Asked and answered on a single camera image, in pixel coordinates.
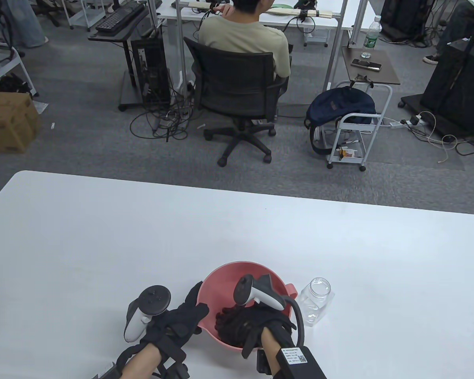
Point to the person's left hand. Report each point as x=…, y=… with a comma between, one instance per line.
x=177, y=327

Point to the green plate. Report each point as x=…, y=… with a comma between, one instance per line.
x=282, y=6

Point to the black mesh office chair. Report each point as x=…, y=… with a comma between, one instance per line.
x=233, y=83

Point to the person's left forearm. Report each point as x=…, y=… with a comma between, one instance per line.
x=140, y=365

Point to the black phone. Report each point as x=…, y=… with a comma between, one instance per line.
x=365, y=64

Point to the black computer tower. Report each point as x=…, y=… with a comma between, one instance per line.
x=154, y=67

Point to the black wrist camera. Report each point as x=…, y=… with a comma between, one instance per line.
x=263, y=362

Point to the pink salad bowl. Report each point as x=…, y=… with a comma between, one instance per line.
x=221, y=284

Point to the black keyboard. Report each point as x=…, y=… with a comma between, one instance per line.
x=116, y=17

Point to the dark brown side table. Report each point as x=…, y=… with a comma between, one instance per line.
x=369, y=77

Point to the person's right hand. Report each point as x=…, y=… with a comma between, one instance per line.
x=252, y=321

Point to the brown cardboard box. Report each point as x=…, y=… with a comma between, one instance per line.
x=8, y=126

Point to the green label water bottle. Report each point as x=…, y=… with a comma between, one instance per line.
x=370, y=37

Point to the black headset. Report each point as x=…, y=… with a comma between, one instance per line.
x=306, y=4

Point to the navy blue backpack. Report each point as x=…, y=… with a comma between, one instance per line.
x=339, y=104

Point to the clear plastic jar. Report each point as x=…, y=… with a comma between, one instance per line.
x=316, y=304

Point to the black bag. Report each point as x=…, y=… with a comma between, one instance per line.
x=12, y=85

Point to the black equipment box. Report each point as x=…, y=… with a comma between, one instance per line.
x=403, y=15

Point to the black cabinet on wheels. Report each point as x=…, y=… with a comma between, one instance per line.
x=446, y=79

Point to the white metal-legged desk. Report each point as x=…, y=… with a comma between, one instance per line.
x=328, y=23

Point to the small white wheeled cart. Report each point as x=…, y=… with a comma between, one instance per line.
x=93, y=15

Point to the dark rolling keyboard stand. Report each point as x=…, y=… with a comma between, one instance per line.
x=114, y=36

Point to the white label tag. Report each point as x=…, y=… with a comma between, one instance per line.
x=104, y=371
x=295, y=356

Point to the white metal rolling cart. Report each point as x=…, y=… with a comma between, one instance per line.
x=361, y=117

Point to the person's right forearm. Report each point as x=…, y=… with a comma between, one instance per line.
x=272, y=349

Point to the black and white controller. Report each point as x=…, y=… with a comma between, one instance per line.
x=260, y=294
x=154, y=301

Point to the white power strip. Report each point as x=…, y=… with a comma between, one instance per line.
x=414, y=119
x=395, y=125

